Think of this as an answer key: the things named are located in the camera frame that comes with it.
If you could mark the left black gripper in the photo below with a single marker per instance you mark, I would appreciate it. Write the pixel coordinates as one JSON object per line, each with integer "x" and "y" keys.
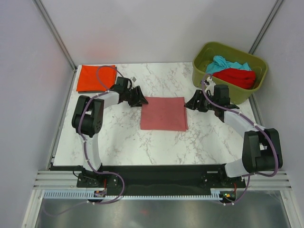
{"x": 139, "y": 99}

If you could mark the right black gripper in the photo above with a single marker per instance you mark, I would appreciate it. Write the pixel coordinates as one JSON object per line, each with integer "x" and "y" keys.
{"x": 193, "y": 104}

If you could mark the pink t-shirt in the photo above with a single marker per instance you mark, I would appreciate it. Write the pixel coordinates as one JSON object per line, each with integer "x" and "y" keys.
{"x": 164, "y": 113}

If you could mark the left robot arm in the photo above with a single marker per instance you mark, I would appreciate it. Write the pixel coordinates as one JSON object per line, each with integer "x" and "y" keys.
{"x": 88, "y": 115}

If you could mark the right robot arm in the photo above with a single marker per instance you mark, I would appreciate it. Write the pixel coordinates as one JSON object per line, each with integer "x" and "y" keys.
{"x": 261, "y": 152}

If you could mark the turquoise t-shirt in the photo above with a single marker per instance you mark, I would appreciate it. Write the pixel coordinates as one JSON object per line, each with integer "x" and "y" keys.
{"x": 220, "y": 63}

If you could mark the folded orange t-shirt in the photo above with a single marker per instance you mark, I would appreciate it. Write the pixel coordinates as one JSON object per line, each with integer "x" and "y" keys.
{"x": 92, "y": 78}

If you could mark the red t-shirt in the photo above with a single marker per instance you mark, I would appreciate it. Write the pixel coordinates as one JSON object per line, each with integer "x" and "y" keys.
{"x": 241, "y": 78}

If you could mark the olive green plastic basket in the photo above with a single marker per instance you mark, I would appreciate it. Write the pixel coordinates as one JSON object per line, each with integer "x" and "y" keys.
{"x": 205, "y": 56}

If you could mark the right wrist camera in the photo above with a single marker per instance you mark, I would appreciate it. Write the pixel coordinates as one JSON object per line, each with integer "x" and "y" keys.
{"x": 210, "y": 84}

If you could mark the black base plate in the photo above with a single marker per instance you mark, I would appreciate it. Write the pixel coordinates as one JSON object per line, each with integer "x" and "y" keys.
{"x": 155, "y": 179}

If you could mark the right aluminium frame post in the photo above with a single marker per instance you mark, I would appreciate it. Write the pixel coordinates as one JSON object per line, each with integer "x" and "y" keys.
{"x": 266, "y": 25}

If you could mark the aluminium frame post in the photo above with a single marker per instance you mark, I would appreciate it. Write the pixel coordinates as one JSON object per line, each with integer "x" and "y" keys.
{"x": 52, "y": 28}
{"x": 266, "y": 25}

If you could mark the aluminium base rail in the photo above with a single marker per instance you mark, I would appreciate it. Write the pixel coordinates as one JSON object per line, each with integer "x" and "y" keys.
{"x": 66, "y": 180}

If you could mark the white slotted cable duct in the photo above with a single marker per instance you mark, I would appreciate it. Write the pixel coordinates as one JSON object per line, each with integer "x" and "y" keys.
{"x": 94, "y": 195}

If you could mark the left aluminium frame post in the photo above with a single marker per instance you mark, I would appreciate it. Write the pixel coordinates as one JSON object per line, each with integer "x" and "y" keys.
{"x": 52, "y": 28}

